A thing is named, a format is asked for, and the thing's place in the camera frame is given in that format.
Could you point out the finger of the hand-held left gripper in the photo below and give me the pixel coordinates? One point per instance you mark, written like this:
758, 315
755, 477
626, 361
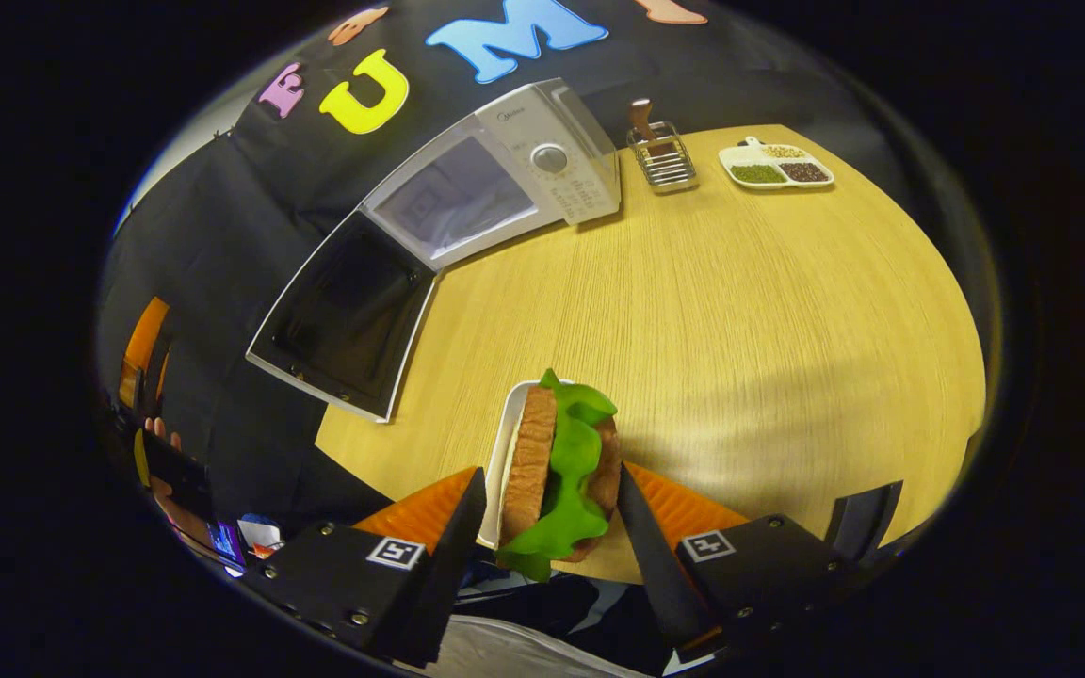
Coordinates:
142, 348

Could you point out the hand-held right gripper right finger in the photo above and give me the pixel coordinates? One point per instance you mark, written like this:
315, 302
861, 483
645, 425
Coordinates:
655, 574

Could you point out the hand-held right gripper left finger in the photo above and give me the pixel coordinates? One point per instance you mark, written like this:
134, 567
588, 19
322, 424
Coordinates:
453, 565

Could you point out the sandwich with green lettuce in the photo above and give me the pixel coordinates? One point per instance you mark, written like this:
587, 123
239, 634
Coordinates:
533, 461

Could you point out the white microwave oven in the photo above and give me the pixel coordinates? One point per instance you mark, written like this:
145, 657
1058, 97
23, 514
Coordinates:
542, 155

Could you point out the person's clothing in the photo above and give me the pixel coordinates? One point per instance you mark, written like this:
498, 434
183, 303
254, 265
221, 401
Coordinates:
542, 607

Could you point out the white ridged tray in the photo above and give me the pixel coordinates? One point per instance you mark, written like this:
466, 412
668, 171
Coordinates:
497, 471

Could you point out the black block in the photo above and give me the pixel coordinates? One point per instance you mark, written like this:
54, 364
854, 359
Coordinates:
863, 523

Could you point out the white divided dish of beans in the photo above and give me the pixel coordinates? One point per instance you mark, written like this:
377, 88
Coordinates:
773, 172

